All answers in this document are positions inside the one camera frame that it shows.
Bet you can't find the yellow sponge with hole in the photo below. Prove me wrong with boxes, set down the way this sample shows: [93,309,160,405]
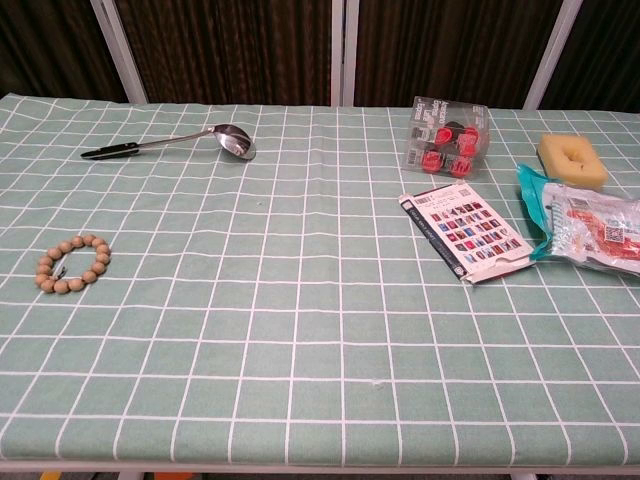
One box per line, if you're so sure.
[537,132,610,190]

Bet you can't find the white metal table frame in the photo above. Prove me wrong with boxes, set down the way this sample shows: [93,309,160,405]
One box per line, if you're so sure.
[0,461,640,477]

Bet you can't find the green checked tablecloth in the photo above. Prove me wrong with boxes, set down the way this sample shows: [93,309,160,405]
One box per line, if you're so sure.
[0,94,640,469]

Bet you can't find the wooden bead bracelet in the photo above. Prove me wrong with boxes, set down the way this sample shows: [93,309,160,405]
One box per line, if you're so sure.
[34,234,112,295]

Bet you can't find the dark brown ribbed partition panel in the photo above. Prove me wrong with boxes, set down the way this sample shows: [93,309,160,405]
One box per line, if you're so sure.
[0,0,127,102]
[113,0,334,107]
[541,0,640,113]
[354,0,565,109]

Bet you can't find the white card box coloured squares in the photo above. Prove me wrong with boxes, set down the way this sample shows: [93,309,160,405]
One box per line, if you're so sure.
[398,180,536,286]

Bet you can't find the clear box with red capsules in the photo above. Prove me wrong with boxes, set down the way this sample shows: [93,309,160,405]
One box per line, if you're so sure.
[403,96,490,180]

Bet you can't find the steel ladle with black handle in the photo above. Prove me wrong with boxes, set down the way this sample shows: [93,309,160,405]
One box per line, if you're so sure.
[80,123,257,162]

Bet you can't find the white partition frame post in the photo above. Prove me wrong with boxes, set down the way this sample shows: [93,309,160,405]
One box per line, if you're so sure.
[522,0,585,111]
[89,0,149,105]
[329,0,359,108]

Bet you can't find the teal and red snack bag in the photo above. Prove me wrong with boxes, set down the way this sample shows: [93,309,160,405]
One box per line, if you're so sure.
[516,163,640,277]

